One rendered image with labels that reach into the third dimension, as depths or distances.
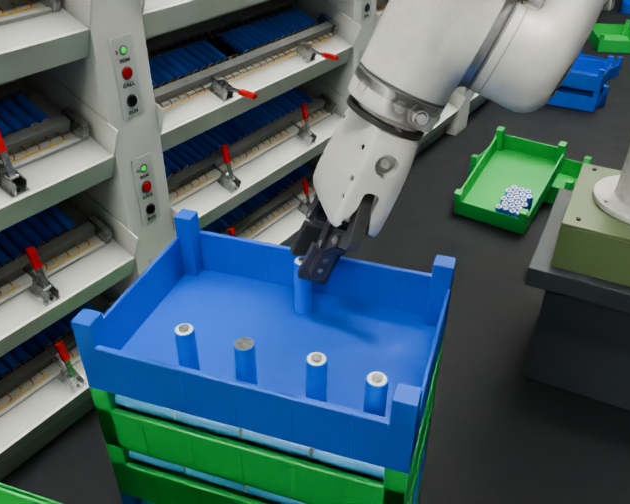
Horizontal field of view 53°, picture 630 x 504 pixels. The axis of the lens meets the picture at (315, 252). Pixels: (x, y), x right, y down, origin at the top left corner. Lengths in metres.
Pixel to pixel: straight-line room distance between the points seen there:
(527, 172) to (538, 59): 1.40
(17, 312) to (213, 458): 0.52
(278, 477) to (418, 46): 0.39
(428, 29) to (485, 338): 0.97
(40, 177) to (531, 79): 0.70
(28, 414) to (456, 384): 0.77
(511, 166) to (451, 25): 1.43
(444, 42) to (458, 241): 1.20
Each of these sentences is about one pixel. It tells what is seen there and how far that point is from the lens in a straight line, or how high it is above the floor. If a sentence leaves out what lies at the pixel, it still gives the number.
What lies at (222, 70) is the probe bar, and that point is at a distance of 1.24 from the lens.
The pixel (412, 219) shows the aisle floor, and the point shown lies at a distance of 1.76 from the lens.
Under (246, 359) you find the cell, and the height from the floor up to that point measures 0.54.
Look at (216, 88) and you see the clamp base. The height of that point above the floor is 0.50.
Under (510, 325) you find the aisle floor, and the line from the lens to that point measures 1.45.
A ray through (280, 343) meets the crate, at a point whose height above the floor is 0.48.
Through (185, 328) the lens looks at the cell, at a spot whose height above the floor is 0.55.
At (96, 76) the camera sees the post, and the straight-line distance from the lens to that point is 1.00.
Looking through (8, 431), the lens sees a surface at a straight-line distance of 1.16.
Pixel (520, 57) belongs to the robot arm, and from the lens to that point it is 0.53.
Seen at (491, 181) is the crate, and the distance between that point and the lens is 1.90.
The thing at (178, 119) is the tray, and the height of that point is 0.49.
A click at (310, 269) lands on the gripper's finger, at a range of 0.61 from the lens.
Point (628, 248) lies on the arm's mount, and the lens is 1.12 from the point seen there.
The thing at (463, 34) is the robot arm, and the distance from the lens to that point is 0.53.
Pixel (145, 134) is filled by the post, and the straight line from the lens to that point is 1.07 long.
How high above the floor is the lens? 0.91
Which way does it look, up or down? 35 degrees down
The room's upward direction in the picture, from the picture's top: straight up
